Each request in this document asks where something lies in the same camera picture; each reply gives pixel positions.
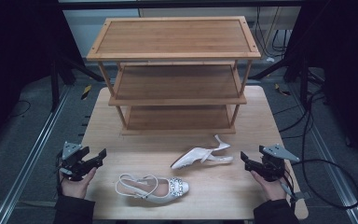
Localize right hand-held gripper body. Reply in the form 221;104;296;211
256;143;301;183

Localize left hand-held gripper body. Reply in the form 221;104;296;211
57;141;91;182

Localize white jeweled slingback shoe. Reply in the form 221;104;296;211
170;133;235;171
115;173;190;205

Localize wooden three-tier shoe rack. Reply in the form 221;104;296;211
86;16;262;136

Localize person's right hand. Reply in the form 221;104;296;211
249;169;289;203

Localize person's left hand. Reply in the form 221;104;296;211
59;167;98;200

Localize yellow black tape strip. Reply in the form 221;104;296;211
80;84;93;101
274;82;292;97

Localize black metal stand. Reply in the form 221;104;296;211
249;52;325;110
49;52;105;112

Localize dark curtain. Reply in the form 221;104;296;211
283;0;358;171
0;0;85;150

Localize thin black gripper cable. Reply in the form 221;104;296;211
55;151;64;198

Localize metal floor rail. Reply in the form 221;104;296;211
287;83;358;224
0;85;73;224

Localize black floor cable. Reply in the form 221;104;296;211
272;88;328;141
7;99;32;120

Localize black looped gripper cable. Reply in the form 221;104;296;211
280;159;358;210

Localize hanging black wall cables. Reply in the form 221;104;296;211
254;7;290;59

